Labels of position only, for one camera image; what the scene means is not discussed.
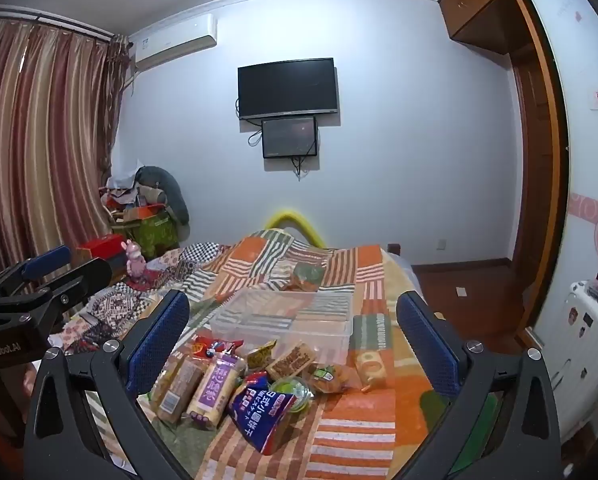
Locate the brown bread loaf packet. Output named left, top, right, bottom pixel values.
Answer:
left=151, top=355, right=204, bottom=424

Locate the red box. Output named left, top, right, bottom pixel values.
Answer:
left=76, top=234, right=130, bottom=264

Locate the clear plastic container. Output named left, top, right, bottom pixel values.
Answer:
left=210, top=287, right=354, bottom=365

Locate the curtain rail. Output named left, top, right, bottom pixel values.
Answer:
left=0, top=4, right=130, bottom=42

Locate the white suitcase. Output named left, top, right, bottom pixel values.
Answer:
left=554, top=280, right=598, bottom=431

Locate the pile of papers and boxes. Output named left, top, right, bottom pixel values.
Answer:
left=99, top=170, right=147, bottom=226

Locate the wooden overhead cabinet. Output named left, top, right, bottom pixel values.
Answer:
left=439, top=0, right=534, bottom=56

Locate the white air conditioner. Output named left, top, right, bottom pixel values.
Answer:
left=128, top=14, right=218, bottom=72

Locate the striped brown curtain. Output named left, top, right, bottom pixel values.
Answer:
left=0, top=17, right=130, bottom=281

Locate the purple label bread loaf packet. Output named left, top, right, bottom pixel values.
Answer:
left=186, top=352, right=247, bottom=429

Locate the red snack packet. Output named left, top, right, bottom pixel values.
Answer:
left=191, top=337, right=244, bottom=361

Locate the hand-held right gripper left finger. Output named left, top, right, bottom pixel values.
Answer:
left=23, top=290, right=192, bottom=480

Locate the large black wall television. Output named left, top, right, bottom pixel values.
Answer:
left=237, top=58, right=340, bottom=121

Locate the pink plush toy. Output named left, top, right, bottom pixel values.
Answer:
left=124, top=240, right=148, bottom=279

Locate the white wardrobe door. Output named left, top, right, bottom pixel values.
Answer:
left=526, top=0, right=598, bottom=351

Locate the small black wall monitor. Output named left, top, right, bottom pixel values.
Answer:
left=261, top=116, right=320, bottom=159

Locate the yellow foam tube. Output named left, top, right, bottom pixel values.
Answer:
left=264, top=209, right=327, bottom=249

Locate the black monitor cable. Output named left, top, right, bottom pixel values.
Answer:
left=290, top=155, right=316, bottom=182

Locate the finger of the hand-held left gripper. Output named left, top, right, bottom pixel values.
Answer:
left=0, top=256, right=114, bottom=329
left=0, top=245, right=72, bottom=303

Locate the orange striped patchwork blanket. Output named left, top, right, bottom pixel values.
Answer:
left=144, top=230, right=454, bottom=480

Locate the green jelly cup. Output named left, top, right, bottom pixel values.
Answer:
left=269, top=377, right=314, bottom=413

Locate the blue snack packet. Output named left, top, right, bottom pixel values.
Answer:
left=227, top=377, right=300, bottom=456

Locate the clear bag of golden cookies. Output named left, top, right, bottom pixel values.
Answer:
left=304, top=362, right=362, bottom=394

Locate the brown wooden door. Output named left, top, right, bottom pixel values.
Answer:
left=509, top=0, right=570, bottom=341

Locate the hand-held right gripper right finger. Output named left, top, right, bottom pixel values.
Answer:
left=395, top=290, right=564, bottom=480

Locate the yellow snack packet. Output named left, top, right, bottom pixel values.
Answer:
left=246, top=340, right=278, bottom=371

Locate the brown label cake packet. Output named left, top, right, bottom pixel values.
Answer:
left=266, top=342, right=318, bottom=381

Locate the small yellow orange packet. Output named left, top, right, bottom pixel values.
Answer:
left=354, top=350, right=388, bottom=389

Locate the checkered patchwork quilt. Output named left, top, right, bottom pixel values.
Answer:
left=54, top=242, right=234, bottom=361

